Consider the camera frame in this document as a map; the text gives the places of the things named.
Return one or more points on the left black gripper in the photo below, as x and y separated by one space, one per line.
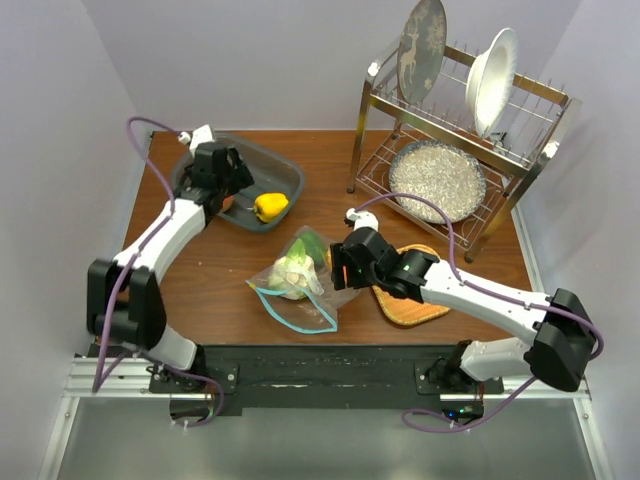
240 179

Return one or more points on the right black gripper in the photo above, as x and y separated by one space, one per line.
340 259

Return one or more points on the fake brown egg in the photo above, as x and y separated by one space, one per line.
227 203

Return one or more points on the yellow fake bell pepper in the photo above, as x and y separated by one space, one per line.
268 206

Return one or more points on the clear zip top bag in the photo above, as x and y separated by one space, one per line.
312 315

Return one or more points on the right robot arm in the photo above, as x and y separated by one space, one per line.
552 337

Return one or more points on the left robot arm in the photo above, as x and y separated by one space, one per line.
124 301

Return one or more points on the green fake vegetable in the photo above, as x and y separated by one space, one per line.
314 245

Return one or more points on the white fake cauliflower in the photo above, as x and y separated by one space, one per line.
295 278

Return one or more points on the clear glass container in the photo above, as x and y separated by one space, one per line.
275 175

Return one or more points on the woven bamboo tray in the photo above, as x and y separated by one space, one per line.
405 312

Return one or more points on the metal dish rack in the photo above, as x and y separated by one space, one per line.
535 121

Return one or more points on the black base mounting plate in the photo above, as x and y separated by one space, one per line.
325 376

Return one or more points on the speckled blue rimmed plate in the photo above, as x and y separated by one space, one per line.
430 175

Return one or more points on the grey reindeer plate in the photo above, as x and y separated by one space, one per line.
421 50

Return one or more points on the white bowl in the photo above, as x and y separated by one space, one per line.
490 81

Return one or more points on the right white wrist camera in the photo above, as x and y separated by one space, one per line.
357 219

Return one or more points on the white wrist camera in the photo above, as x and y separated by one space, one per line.
200 135
357 219

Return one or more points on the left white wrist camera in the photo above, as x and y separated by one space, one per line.
200 135

